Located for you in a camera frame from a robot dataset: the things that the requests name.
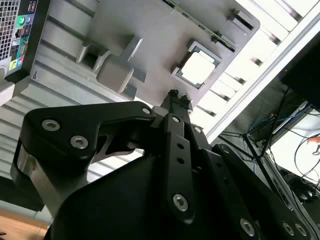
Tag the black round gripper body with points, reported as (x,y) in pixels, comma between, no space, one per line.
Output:
(120,205)

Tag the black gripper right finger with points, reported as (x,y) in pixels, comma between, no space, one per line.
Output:
(225,180)

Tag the square CPU chip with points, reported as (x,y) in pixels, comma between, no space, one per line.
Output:
(197,67)

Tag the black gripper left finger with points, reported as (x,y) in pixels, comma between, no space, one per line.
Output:
(75,125)

